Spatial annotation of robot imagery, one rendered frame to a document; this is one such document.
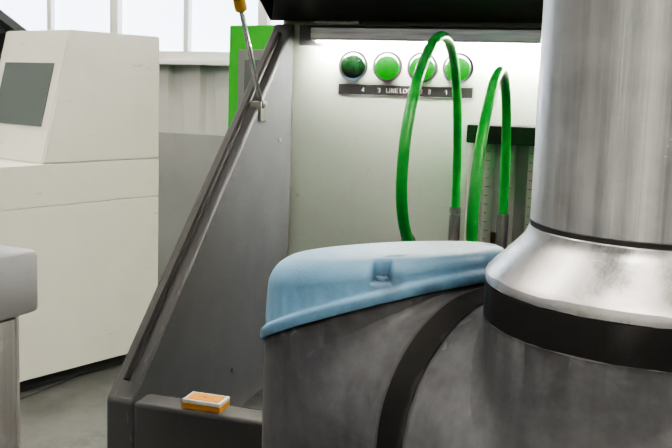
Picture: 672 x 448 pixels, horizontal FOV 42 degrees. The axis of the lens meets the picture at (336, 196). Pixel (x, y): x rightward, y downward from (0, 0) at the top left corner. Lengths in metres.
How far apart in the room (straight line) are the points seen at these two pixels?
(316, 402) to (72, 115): 3.63
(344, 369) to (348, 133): 1.17
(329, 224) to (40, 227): 2.51
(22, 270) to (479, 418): 0.26
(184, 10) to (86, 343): 2.69
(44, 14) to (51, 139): 3.06
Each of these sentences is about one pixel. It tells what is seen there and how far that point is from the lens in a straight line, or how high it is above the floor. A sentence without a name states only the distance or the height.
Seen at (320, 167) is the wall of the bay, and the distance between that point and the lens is 1.55.
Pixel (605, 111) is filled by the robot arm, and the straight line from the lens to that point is 0.29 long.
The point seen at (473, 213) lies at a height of 1.20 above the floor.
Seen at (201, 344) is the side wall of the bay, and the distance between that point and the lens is 1.30.
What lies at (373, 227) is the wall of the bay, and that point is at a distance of 1.53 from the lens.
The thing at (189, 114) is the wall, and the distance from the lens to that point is 6.06.
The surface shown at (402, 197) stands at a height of 1.22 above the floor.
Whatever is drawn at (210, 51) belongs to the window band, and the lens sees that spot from 6.01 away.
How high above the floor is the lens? 1.34
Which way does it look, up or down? 7 degrees down
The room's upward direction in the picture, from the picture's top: 2 degrees clockwise
